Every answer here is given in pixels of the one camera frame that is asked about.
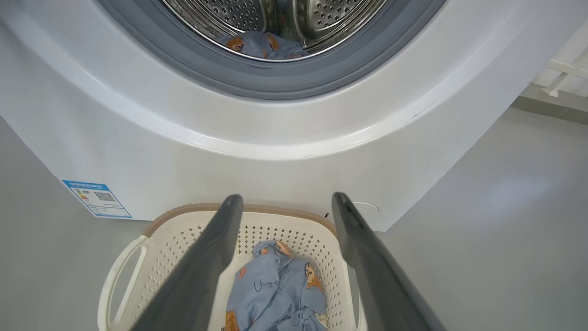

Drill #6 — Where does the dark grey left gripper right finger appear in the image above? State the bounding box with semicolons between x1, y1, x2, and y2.
332;192;447;331

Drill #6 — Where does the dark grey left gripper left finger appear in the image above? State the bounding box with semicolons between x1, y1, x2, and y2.
130;194;244;331

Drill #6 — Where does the blue cartoon print garment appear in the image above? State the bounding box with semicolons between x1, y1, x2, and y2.
223;240;329;331
216;31;309;60

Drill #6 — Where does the white front-load washing machine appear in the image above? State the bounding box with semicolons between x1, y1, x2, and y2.
0;0;588;232

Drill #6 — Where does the stainless steel washing machine drum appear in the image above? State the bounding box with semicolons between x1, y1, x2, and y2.
160;0;390;61

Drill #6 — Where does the cream perforated laundry basket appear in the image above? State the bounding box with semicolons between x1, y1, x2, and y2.
97;203;368;331

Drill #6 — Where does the blue energy label sticker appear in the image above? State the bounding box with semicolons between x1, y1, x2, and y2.
62;180;133;219

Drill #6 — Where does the white metal railing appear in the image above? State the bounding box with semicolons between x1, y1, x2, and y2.
532;31;588;98

